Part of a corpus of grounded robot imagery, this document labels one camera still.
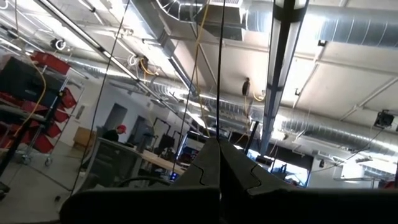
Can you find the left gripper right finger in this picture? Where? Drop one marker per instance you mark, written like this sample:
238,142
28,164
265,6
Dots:
295,205

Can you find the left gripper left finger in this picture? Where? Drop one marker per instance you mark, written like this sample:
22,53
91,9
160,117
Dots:
140,205

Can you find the wooden desk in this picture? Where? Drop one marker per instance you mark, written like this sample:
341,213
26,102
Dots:
161,161

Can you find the grey office chair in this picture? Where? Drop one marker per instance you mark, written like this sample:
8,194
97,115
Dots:
115,161

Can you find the person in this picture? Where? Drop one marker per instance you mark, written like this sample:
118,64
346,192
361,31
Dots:
112,134

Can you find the stack of red bins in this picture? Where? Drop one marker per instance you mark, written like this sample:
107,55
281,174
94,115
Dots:
43,141

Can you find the black ceiling box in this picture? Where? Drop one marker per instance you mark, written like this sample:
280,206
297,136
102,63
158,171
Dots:
384,119

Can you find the long ceiling light bar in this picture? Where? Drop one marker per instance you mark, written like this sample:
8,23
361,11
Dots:
104,52
280,62

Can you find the red storage bin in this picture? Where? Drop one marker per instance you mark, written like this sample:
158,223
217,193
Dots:
51,62

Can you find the black monitor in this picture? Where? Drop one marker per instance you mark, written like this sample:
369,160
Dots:
25,82

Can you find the silver ventilation duct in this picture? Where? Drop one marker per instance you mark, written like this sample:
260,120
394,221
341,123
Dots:
326,133
357,28

